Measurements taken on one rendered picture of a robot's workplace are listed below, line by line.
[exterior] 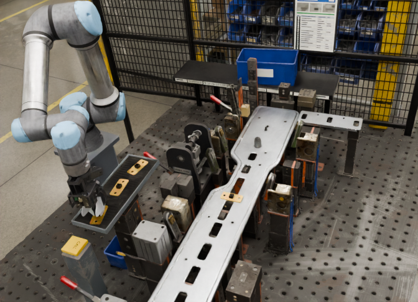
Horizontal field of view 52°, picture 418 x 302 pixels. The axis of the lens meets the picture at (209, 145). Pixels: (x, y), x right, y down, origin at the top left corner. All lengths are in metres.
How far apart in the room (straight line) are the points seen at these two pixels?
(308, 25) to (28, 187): 2.47
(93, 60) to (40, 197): 2.07
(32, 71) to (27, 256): 0.97
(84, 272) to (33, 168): 2.48
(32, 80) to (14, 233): 2.04
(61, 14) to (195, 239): 0.88
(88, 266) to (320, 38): 1.58
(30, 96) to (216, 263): 0.79
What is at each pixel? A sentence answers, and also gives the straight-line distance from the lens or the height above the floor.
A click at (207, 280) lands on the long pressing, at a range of 1.44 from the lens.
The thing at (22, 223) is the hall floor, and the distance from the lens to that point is 3.40.
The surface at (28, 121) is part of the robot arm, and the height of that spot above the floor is 1.51.
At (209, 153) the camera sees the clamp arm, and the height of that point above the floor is 1.09.
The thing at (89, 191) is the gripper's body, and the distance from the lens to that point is 1.35.
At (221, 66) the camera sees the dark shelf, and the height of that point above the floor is 1.03.
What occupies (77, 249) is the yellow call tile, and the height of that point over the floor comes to 1.16.
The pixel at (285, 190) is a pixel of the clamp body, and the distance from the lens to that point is 1.63.
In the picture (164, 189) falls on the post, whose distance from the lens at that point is 1.62.
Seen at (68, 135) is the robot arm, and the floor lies 1.52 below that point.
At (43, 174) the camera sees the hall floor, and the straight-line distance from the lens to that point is 3.76.
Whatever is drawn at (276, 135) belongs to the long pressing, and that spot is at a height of 1.00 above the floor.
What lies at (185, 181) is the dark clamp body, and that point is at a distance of 1.65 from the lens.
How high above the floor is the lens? 2.17
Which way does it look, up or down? 37 degrees down
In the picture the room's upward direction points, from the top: 7 degrees counter-clockwise
